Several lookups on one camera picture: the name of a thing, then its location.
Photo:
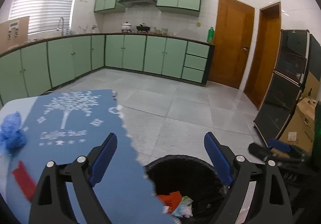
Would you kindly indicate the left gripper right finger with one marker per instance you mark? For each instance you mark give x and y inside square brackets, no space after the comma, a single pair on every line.
[270,202]

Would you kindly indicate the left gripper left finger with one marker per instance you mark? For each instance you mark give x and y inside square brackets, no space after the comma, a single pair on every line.
[51,202]

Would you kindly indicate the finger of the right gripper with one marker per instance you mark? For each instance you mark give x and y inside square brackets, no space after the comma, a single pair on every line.
[279,145]

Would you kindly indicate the light blue milk carton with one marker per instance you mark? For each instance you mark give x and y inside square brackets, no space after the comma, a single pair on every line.
[184,209]

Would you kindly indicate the red foil snack bag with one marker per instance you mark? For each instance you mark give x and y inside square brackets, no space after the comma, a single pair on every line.
[171,201]

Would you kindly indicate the black trash bin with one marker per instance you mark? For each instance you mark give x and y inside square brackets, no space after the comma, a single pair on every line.
[192,177]

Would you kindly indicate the green lower kitchen cabinets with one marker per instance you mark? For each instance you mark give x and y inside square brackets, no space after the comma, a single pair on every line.
[41,66]

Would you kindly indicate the cardboard box on floor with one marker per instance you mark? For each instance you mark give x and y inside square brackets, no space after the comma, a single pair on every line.
[300,130]

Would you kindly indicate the dark red scouring pad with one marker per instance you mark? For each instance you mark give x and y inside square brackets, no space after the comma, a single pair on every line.
[24,181]

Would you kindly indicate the blue plastic bag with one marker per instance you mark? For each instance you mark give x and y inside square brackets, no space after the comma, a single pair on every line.
[12,136]

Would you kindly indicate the blue coffee tree tablecloth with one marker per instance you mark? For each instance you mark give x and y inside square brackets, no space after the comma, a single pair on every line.
[124,193]

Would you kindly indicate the black glass cabinet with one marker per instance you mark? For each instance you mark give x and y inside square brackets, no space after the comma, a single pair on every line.
[296,74]

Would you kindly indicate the wooden door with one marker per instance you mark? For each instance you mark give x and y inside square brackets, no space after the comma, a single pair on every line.
[265,54]
[232,41]

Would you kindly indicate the green bottle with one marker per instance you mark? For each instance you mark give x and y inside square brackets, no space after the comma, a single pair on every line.
[210,35]

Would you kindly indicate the cardboard box on counter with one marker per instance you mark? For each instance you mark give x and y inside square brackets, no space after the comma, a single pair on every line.
[13,33]

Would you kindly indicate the sink faucet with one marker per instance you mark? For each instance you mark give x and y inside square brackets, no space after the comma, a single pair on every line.
[60,26]

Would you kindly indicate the white pot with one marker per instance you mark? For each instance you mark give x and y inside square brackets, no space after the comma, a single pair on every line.
[126,27]

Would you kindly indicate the range hood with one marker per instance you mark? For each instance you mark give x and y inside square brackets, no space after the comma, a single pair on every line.
[137,3]

